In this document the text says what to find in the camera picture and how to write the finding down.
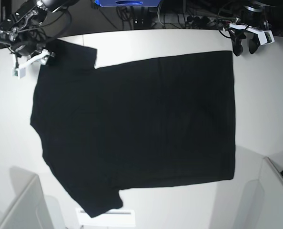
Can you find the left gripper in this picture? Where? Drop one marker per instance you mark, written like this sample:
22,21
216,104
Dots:
237,36

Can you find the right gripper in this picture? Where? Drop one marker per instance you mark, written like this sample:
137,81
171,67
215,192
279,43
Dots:
32,51

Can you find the black T-shirt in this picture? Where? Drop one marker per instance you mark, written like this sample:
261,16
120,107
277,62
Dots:
160,122

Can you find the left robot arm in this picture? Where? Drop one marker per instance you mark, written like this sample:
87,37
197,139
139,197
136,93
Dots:
262,19

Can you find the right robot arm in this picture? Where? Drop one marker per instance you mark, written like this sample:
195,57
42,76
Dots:
22,31

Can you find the blue box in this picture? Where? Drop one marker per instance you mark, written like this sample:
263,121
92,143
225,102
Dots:
118,3

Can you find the grey left partition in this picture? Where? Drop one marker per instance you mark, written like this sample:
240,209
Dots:
30,208

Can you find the grey partition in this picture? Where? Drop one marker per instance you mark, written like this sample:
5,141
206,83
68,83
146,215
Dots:
261,205
30,208

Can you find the grey right partition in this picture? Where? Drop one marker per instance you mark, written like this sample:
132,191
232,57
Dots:
261,205

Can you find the white slotted tray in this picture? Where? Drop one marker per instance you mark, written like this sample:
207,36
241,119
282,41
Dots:
113,218

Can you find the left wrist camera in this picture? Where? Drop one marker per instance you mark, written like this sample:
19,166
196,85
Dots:
266,37

